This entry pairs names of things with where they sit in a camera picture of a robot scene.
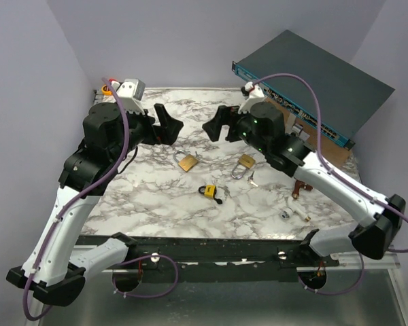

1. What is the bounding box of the white tap fitting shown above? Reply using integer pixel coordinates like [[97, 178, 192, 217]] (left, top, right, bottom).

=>
[[280, 197, 311, 222]]

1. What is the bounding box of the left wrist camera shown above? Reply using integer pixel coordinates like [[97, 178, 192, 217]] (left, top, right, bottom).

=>
[[112, 79, 146, 115]]

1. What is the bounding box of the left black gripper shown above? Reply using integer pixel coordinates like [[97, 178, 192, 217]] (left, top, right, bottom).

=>
[[111, 103, 184, 162]]

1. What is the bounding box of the brown tap fitting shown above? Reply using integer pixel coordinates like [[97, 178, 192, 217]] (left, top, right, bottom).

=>
[[292, 179, 313, 200]]

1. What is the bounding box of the yellow black padlock with keys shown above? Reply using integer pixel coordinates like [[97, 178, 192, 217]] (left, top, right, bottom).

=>
[[198, 184, 226, 205]]

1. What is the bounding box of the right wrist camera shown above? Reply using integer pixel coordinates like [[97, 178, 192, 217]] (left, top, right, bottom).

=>
[[237, 81, 265, 114]]

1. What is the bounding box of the long shackle brass padlock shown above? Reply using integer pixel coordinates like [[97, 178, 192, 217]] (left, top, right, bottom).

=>
[[231, 153, 256, 179]]

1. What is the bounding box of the metal switch stand bracket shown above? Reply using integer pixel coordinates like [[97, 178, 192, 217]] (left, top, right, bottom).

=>
[[286, 113, 309, 141]]

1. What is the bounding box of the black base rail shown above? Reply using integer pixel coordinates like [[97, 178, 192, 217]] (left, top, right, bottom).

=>
[[74, 234, 340, 283]]

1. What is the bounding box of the teal network switch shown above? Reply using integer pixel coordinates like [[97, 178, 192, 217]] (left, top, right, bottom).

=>
[[232, 30, 394, 149]]

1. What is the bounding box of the wooden board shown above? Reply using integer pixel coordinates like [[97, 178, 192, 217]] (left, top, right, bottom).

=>
[[266, 99, 352, 168]]

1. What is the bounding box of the small brass padlock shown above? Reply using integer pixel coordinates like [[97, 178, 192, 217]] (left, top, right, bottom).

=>
[[173, 149, 199, 173]]

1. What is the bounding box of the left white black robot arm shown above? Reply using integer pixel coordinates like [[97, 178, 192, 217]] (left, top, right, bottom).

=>
[[6, 103, 184, 306]]

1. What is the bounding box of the orange tape measure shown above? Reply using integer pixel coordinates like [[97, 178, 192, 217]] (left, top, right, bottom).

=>
[[101, 84, 112, 96]]

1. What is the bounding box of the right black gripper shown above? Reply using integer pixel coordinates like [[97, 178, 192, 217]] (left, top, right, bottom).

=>
[[202, 105, 269, 156]]

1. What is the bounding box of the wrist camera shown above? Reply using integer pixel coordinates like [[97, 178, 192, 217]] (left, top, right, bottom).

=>
[[237, 81, 265, 114], [112, 79, 146, 115]]

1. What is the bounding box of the silver padlock key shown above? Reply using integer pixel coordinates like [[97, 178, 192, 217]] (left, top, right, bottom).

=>
[[248, 172, 258, 187]]

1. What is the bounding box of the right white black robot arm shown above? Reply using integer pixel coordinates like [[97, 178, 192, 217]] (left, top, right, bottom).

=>
[[202, 102, 405, 266]]

